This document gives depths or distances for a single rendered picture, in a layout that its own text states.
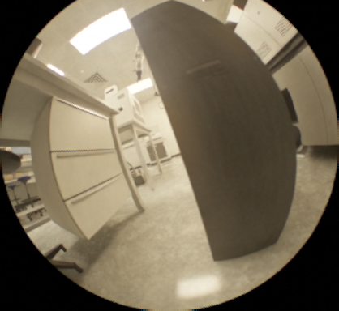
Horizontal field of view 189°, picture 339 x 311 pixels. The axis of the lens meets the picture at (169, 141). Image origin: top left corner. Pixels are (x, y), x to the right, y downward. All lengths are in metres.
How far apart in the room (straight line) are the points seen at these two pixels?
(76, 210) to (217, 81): 0.57
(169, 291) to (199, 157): 0.46
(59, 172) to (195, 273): 0.60
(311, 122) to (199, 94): 0.83
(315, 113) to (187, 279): 1.01
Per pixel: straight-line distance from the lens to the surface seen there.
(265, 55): 1.08
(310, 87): 0.87
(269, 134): 0.21
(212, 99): 0.18
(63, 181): 0.46
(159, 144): 3.55
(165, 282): 0.49
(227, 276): 0.45
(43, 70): 0.58
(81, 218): 0.49
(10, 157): 0.64
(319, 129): 0.89
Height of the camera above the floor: 0.44
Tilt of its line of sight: 3 degrees up
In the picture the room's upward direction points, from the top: 19 degrees counter-clockwise
